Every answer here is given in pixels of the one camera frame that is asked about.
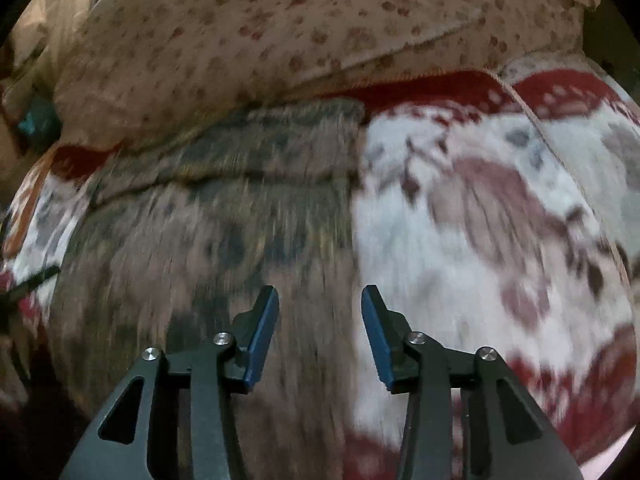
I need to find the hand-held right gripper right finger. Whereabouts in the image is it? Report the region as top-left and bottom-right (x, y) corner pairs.
(361, 284), (586, 480)

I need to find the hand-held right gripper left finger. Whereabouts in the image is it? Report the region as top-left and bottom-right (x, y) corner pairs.
(60, 285), (280, 480)

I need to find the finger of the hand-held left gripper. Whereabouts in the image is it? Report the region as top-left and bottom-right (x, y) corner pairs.
(0, 266), (62, 311)

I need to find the dark leaf-patterned garment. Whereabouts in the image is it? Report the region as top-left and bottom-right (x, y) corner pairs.
(47, 97), (368, 480)

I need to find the red and white fleece blanket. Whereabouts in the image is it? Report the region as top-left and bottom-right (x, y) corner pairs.
(0, 67), (640, 480)

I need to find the teal object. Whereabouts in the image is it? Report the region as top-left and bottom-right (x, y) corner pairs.
(19, 97), (61, 138)

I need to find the beige floral quilt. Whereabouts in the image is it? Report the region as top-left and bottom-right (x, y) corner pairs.
(52, 0), (601, 153)

